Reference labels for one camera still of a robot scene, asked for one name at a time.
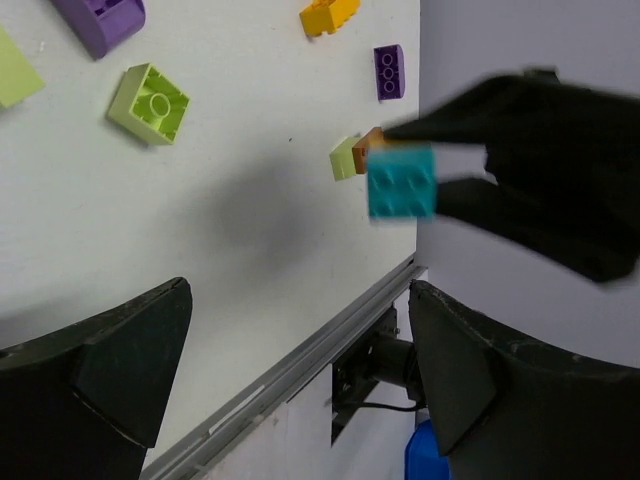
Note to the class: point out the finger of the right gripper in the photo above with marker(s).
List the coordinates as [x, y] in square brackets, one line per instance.
[588, 242]
[537, 130]

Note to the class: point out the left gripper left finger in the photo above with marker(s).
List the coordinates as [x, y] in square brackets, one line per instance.
[87, 401]

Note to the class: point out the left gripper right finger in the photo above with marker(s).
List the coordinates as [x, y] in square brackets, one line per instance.
[505, 405]

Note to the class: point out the teal blue lego brick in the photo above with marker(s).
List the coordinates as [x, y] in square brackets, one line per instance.
[401, 182]

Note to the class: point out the yellow orange lego brick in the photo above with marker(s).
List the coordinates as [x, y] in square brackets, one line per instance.
[327, 16]

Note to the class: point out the blue plastic object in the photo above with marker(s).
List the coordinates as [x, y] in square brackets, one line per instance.
[422, 459]

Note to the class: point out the orange studded lego brick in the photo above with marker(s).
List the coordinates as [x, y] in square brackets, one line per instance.
[361, 148]

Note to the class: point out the purple curved lego brick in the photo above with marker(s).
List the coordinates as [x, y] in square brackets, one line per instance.
[390, 72]

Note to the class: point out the pale yellow-green lego brick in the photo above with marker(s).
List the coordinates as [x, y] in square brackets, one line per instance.
[342, 159]

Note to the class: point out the lime green hollow lego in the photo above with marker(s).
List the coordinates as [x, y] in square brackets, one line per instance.
[148, 105]

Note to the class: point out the light green lego brick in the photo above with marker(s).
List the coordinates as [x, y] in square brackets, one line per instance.
[18, 79]

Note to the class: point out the purple hollow lego brick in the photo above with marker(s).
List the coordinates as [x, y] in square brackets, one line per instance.
[102, 25]

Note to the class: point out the aluminium table rail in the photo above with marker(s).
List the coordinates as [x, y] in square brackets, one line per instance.
[227, 427]

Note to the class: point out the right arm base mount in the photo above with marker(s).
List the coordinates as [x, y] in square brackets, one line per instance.
[378, 356]

